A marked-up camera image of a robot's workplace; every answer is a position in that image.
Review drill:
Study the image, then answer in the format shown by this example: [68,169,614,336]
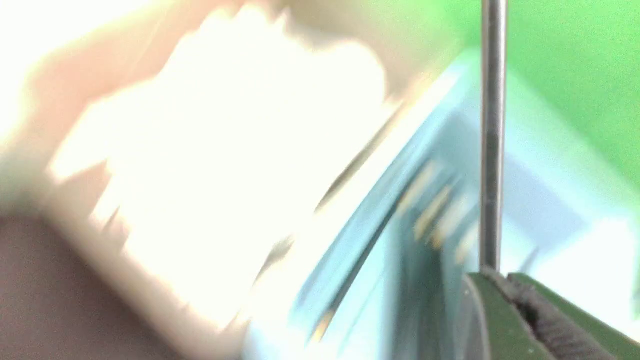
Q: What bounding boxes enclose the pile of white spoons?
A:
[50,4,387,333]

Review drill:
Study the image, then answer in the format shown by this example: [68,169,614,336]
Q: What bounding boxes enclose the blue plastic chopstick bin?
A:
[241,52,639,360]

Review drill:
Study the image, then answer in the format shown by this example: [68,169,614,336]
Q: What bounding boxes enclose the green cloth backdrop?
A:
[420,0,640,186]

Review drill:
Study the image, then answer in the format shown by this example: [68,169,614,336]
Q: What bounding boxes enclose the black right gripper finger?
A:
[457,269,640,360]

